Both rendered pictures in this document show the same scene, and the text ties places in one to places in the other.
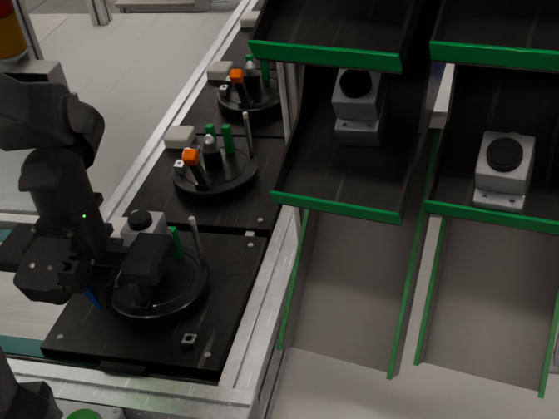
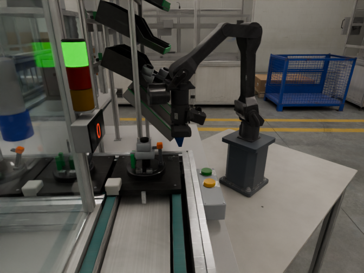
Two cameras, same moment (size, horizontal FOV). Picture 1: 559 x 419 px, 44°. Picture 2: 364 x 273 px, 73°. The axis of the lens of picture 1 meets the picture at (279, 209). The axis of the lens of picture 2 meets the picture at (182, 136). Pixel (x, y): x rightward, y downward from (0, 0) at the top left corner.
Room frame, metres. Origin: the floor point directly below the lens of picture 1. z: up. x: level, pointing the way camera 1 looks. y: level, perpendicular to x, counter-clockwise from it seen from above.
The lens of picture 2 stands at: (0.84, 0.93, 1.43)
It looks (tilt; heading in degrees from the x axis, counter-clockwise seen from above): 23 degrees down; 249
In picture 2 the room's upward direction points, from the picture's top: straight up
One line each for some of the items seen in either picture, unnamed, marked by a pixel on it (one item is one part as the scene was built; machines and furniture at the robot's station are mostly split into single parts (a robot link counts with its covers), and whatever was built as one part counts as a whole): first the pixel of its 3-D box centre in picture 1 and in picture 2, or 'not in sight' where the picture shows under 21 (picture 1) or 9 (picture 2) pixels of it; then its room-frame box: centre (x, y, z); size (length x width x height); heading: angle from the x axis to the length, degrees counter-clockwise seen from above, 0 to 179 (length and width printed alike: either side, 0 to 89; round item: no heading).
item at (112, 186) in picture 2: (123, 235); (113, 186); (0.80, 0.24, 0.97); 0.05 x 0.05 x 0.04; 72
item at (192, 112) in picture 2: (53, 265); (195, 114); (0.52, 0.23, 1.18); 0.07 x 0.07 x 0.06; 70
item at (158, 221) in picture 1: (148, 233); (142, 147); (0.69, 0.17, 1.06); 0.08 x 0.04 x 0.07; 162
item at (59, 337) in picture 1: (161, 293); (147, 172); (0.68, 0.17, 0.96); 0.24 x 0.24 x 0.02; 72
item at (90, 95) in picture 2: (1, 32); (82, 98); (0.85, 0.32, 1.28); 0.05 x 0.05 x 0.05
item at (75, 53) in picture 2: not in sight; (75, 53); (0.85, 0.32, 1.38); 0.05 x 0.05 x 0.05
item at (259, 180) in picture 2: not in sight; (246, 161); (0.30, 0.23, 0.96); 0.15 x 0.15 x 0.20; 23
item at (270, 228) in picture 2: not in sight; (233, 180); (0.32, 0.18, 0.84); 0.90 x 0.70 x 0.03; 23
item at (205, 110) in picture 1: (251, 80); not in sight; (1.16, 0.02, 1.01); 0.24 x 0.24 x 0.13; 72
